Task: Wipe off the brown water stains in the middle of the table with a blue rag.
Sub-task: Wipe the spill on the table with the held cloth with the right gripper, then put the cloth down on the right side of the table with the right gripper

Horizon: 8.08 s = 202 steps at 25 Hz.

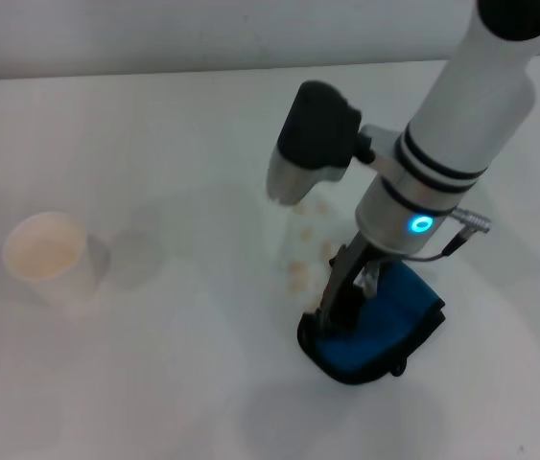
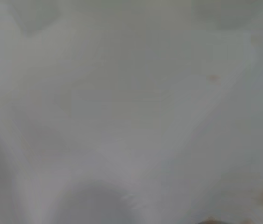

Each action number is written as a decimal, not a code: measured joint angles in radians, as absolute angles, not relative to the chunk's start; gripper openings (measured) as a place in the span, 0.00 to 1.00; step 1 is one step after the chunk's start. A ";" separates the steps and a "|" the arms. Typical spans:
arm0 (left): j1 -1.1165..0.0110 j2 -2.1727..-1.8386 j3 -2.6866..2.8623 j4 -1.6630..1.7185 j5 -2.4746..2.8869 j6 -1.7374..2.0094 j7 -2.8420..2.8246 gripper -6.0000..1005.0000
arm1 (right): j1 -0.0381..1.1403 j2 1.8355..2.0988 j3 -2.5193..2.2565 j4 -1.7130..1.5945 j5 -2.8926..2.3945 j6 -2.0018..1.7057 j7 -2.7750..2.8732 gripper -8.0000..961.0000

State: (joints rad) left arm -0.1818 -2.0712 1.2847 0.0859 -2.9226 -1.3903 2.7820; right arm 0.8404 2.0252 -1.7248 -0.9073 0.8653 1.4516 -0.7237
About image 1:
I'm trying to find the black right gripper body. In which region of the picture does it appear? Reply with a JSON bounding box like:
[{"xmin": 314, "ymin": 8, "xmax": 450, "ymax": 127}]
[{"xmin": 329, "ymin": 233, "xmax": 386, "ymax": 278}]

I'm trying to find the blue rag with black trim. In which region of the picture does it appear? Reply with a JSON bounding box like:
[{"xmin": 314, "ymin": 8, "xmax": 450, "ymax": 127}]
[{"xmin": 296, "ymin": 262, "xmax": 447, "ymax": 384}]

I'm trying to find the white paper cup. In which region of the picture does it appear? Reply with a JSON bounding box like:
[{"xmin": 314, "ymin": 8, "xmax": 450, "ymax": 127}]
[{"xmin": 1, "ymin": 212, "xmax": 101, "ymax": 309}]

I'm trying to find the brown water stain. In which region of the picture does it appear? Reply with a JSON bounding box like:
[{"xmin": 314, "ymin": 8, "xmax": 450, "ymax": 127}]
[{"xmin": 286, "ymin": 198, "xmax": 339, "ymax": 308}]

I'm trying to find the grey wrist cable with plug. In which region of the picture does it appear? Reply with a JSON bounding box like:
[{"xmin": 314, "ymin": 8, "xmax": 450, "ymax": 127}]
[{"xmin": 406, "ymin": 206, "xmax": 492, "ymax": 264}]

